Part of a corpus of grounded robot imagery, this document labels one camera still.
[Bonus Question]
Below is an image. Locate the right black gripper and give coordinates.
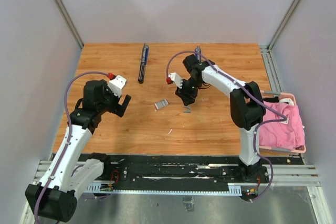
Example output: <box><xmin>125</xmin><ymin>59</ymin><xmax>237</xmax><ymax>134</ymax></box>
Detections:
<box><xmin>175</xmin><ymin>77</ymin><xmax>203</xmax><ymax>106</ymax></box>

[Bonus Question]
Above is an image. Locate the silver staple strip block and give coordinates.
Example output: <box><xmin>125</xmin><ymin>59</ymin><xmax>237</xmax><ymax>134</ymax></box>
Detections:
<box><xmin>154</xmin><ymin>99</ymin><xmax>169</xmax><ymax>110</ymax></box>

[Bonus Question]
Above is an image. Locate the blue stapler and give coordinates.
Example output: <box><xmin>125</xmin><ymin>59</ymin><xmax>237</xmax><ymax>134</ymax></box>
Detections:
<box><xmin>195</xmin><ymin>46</ymin><xmax>202</xmax><ymax>61</ymax></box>
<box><xmin>138</xmin><ymin>44</ymin><xmax>149</xmax><ymax>84</ymax></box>

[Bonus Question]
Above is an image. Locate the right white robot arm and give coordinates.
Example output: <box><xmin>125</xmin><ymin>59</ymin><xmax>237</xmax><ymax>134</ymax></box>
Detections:
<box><xmin>166</xmin><ymin>55</ymin><xmax>266</xmax><ymax>182</ymax></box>

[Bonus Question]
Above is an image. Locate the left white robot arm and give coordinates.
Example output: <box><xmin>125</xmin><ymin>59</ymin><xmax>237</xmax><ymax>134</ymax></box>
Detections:
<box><xmin>25</xmin><ymin>75</ymin><xmax>131</xmax><ymax>222</ymax></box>

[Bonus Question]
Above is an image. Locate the pink plastic basket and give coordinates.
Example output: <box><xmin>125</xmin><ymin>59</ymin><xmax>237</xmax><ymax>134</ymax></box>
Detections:
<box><xmin>259</xmin><ymin>91</ymin><xmax>306</xmax><ymax>154</ymax></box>

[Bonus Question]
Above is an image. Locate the pink cloth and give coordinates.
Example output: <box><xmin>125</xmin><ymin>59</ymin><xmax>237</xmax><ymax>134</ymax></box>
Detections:
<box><xmin>259</xmin><ymin>101</ymin><xmax>305</xmax><ymax>150</ymax></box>

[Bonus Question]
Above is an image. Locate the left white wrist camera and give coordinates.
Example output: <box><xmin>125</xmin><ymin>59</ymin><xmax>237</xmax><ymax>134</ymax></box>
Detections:
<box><xmin>108</xmin><ymin>75</ymin><xmax>127</xmax><ymax>98</ymax></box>

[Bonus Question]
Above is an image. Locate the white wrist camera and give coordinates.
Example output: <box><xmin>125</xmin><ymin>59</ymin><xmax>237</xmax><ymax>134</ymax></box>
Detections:
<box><xmin>108</xmin><ymin>75</ymin><xmax>127</xmax><ymax>98</ymax></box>
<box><xmin>168</xmin><ymin>72</ymin><xmax>183</xmax><ymax>89</ymax></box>

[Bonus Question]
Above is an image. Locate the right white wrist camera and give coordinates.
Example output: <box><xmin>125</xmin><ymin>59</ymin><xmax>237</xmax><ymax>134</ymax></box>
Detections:
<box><xmin>168</xmin><ymin>72</ymin><xmax>183</xmax><ymax>89</ymax></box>

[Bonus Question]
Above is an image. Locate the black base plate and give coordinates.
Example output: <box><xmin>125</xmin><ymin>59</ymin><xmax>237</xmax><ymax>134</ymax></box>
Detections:
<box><xmin>51</xmin><ymin>153</ymin><xmax>305</xmax><ymax>193</ymax></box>

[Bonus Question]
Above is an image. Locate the grey cable duct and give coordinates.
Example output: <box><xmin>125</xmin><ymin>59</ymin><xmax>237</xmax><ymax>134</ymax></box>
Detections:
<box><xmin>84</xmin><ymin>183</ymin><xmax>242</xmax><ymax>196</ymax></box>

